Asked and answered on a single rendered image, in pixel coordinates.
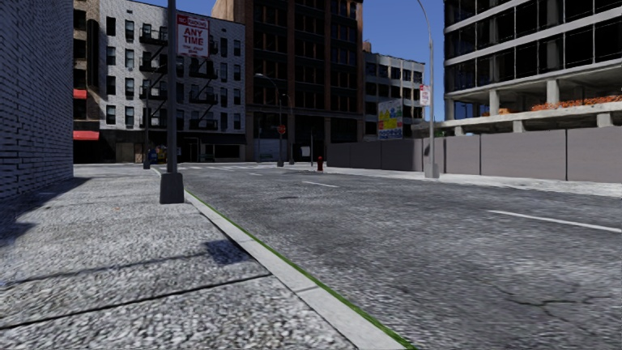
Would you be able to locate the grey street lamp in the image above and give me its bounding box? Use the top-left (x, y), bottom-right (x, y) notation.
top-left (254, 72), bottom-right (288, 169)
top-left (389, 0), bottom-right (441, 179)

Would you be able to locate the red brick building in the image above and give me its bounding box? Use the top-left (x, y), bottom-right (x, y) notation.
top-left (211, 0), bottom-right (366, 163)

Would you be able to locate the pale concrete building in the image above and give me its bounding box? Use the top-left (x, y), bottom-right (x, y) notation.
top-left (362, 41), bottom-right (426, 142)

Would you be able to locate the grey pole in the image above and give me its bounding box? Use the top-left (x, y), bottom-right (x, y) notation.
top-left (143, 84), bottom-right (151, 171)

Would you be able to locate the white brick building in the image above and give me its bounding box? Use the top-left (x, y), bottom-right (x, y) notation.
top-left (98, 0), bottom-right (247, 164)

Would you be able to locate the tan brick building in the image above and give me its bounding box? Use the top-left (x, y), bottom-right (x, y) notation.
top-left (72, 0), bottom-right (110, 164)

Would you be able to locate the glass tower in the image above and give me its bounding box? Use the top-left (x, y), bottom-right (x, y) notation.
top-left (411, 0), bottom-right (622, 138)

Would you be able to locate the grey brick building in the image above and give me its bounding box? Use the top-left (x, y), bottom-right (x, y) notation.
top-left (0, 0), bottom-right (75, 201)

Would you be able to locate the sign on a post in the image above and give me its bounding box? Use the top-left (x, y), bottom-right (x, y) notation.
top-left (159, 0), bottom-right (211, 205)

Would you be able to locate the grey fence wall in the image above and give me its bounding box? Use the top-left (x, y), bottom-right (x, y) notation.
top-left (326, 126), bottom-right (622, 184)

